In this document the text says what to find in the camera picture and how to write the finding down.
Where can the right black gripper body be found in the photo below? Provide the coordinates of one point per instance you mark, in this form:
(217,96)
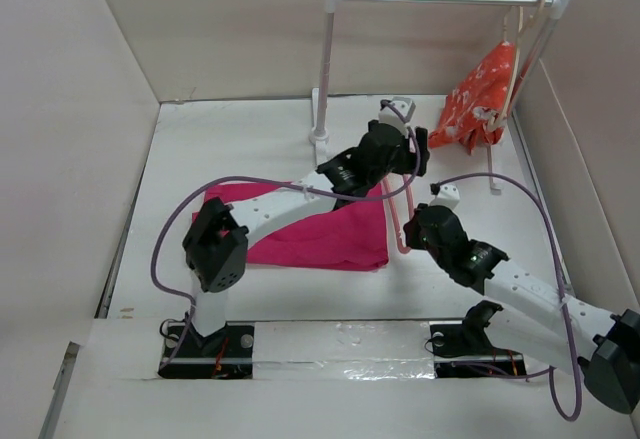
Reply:
(417,240)

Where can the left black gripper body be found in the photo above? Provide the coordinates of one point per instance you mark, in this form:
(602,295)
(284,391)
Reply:
(401,162)

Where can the pink plastic hanger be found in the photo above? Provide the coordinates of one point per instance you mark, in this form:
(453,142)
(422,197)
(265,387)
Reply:
(395,217)

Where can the magenta pink trousers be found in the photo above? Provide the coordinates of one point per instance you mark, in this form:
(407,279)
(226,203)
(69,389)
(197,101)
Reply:
(353,238)

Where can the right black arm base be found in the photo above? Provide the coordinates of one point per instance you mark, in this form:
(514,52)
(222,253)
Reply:
(461,348)

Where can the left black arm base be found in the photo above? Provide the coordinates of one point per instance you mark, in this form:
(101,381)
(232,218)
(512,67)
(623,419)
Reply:
(226,355)

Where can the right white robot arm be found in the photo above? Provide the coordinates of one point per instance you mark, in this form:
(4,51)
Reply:
(525,314)

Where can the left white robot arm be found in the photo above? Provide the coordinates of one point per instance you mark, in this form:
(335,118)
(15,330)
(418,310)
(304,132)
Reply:
(218,241)

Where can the beige wooden hanger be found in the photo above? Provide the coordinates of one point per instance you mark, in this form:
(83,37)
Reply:
(512,69)

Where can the orange floral garment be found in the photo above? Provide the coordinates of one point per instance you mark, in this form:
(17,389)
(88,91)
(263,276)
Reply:
(474,101)

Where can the white clothes rack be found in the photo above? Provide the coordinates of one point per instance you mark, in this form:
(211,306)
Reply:
(319,136)

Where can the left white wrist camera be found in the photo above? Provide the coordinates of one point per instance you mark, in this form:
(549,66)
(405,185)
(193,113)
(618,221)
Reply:
(397,111)

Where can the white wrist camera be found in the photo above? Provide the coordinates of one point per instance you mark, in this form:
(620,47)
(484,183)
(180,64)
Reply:
(397,111)
(447,195)

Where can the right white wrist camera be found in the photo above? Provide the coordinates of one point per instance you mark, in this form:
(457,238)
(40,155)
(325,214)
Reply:
(447,195)

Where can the metal side rail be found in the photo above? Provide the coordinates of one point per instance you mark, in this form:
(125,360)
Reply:
(60,389)

